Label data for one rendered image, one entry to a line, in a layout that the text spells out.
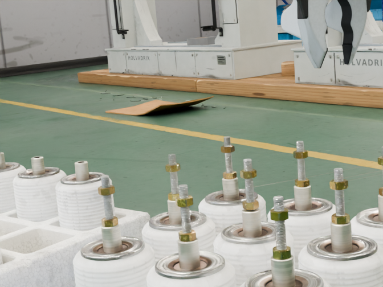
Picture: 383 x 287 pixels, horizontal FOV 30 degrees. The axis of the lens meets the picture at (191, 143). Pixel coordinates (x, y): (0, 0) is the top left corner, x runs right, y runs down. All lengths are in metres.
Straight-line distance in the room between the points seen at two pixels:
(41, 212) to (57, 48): 6.36
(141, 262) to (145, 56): 4.31
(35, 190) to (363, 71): 2.44
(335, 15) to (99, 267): 0.38
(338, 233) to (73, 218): 0.55
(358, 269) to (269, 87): 3.17
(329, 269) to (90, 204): 0.54
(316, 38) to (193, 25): 7.72
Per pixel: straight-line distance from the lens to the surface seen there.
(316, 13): 0.73
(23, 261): 1.09
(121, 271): 0.82
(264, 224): 0.89
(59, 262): 1.12
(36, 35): 7.52
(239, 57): 4.27
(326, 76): 3.68
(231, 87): 4.17
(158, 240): 0.90
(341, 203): 0.78
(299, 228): 0.92
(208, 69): 4.45
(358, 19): 0.77
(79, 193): 1.19
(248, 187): 0.84
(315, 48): 0.74
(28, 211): 1.30
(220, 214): 0.98
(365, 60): 3.49
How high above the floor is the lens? 0.52
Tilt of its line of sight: 11 degrees down
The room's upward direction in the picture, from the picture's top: 5 degrees counter-clockwise
